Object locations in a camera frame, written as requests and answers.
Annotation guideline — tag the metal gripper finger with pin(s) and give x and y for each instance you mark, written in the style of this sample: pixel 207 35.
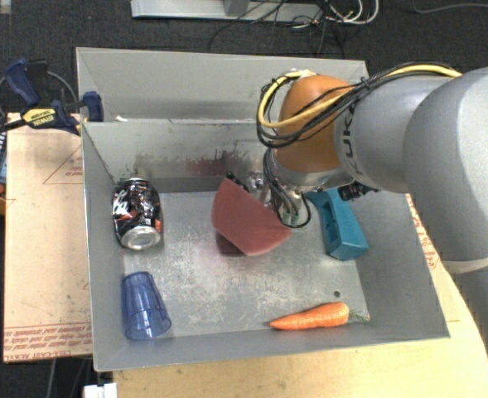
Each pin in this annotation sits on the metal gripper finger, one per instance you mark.
pixel 237 182

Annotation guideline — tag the red-brown bowl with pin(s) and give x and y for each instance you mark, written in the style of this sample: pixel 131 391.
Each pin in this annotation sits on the red-brown bowl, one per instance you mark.
pixel 247 222

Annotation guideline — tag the grey metal bin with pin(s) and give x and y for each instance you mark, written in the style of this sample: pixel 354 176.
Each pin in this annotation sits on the grey metal bin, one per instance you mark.
pixel 227 272

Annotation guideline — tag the crushed black soda can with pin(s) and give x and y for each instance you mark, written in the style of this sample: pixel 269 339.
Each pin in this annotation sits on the crushed black soda can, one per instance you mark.
pixel 138 214

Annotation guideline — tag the orange toy carrot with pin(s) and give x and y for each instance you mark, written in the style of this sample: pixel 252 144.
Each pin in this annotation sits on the orange toy carrot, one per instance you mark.
pixel 314 317

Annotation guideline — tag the clear blue plastic cup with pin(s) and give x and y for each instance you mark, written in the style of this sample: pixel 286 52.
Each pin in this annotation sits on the clear blue plastic cup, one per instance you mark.
pixel 144 305

